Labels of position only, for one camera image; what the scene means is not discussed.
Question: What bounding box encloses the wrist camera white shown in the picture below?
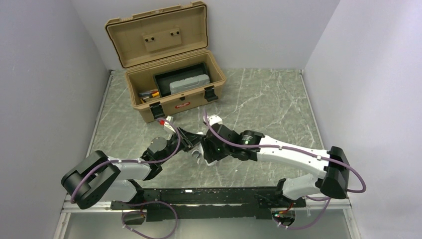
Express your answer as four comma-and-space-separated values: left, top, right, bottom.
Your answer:
159, 116, 175, 134
204, 115, 222, 126

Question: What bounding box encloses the orange handled tool in toolbox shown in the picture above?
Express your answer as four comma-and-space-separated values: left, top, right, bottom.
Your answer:
138, 90, 160, 103

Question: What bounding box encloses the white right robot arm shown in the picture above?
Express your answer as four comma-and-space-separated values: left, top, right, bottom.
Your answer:
200, 123, 350, 207

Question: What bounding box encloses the silver combination wrench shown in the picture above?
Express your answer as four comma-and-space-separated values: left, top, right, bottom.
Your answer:
191, 149, 202, 164

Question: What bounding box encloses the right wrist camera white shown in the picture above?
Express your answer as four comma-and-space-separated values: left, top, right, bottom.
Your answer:
204, 115, 222, 126

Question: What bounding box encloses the grey plastic bit case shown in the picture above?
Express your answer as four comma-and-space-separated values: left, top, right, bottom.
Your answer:
169, 74, 210, 94

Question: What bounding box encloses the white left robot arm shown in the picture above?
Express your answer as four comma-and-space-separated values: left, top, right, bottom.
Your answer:
61, 128, 204, 210

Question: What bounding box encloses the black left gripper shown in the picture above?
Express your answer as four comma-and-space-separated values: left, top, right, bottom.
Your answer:
158, 126, 203, 164

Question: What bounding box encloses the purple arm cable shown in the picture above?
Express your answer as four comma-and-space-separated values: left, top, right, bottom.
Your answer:
203, 110, 367, 231
70, 118, 182, 205

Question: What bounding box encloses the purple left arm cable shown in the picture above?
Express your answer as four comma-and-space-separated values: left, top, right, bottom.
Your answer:
70, 118, 182, 205

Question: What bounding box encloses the white remote control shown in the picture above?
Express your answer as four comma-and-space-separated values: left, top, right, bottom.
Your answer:
194, 133, 217, 166

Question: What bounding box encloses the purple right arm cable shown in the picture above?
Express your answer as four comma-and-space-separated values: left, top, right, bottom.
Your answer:
203, 110, 367, 231

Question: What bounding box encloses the black tray in toolbox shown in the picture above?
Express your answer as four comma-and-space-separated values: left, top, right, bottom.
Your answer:
153, 62, 211, 97

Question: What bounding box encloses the tan plastic toolbox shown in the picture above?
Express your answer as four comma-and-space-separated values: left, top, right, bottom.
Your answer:
105, 1, 226, 122

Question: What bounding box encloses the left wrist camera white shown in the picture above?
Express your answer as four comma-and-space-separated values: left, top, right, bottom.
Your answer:
159, 116, 175, 134

